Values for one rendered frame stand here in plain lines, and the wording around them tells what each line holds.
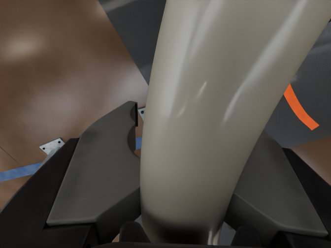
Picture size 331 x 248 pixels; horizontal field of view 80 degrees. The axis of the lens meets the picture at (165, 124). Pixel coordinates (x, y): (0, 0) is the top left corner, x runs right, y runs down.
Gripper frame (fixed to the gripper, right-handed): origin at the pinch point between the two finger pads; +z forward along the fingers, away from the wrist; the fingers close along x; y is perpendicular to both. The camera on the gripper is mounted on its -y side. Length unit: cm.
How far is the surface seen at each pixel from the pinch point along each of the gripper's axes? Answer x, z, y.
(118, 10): -23, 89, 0
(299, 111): 75, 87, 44
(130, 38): -18, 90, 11
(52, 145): -77, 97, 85
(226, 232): 17, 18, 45
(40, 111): -77, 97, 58
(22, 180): -116, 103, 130
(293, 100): 69, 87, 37
